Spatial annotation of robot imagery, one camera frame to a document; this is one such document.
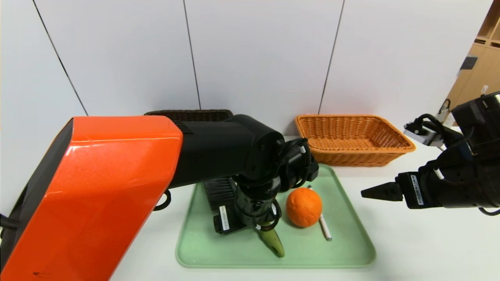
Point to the grey cabinet plaque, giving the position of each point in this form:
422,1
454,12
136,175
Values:
468,63

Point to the orange fruit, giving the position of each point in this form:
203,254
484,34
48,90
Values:
304,207

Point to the dark brown wicker basket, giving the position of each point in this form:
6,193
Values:
187,115

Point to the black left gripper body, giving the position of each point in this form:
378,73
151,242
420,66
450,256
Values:
223,219

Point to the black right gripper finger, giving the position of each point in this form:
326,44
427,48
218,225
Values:
384,192

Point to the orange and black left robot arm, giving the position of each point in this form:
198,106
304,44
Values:
97,187

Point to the light green plastic tray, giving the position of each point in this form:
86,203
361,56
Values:
234,249

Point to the wooden cabinet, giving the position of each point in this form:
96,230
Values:
476,58

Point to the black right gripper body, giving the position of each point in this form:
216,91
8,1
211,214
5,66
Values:
414,190

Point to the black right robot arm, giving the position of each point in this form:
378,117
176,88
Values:
476,171

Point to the orange wicker basket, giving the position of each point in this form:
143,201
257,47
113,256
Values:
351,136

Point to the white pen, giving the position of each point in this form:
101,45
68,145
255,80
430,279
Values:
325,232

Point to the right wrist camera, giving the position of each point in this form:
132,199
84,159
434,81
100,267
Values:
422,132

